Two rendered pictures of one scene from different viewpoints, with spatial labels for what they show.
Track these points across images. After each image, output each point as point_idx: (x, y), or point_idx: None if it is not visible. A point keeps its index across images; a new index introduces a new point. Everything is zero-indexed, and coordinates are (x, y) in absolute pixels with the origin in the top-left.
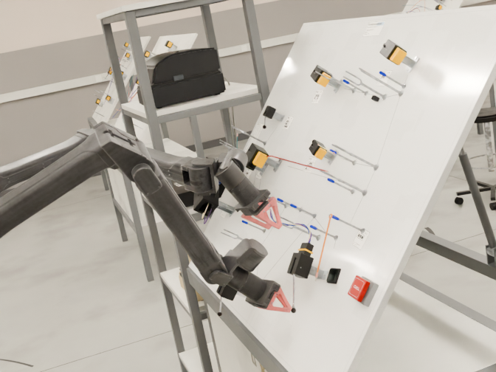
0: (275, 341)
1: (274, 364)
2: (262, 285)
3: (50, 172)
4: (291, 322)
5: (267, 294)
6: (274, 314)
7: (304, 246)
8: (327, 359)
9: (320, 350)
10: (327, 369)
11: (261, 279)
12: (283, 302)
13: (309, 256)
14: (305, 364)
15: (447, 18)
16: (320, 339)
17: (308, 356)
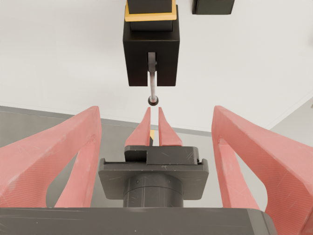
0: (75, 104)
1: (106, 124)
2: (181, 193)
3: None
4: (98, 81)
5: (203, 189)
6: (21, 76)
7: (155, 3)
8: (240, 106)
9: (219, 101)
10: (244, 114)
11: (167, 189)
12: (149, 120)
13: (178, 16)
14: (187, 115)
15: None
16: (212, 91)
17: (187, 108)
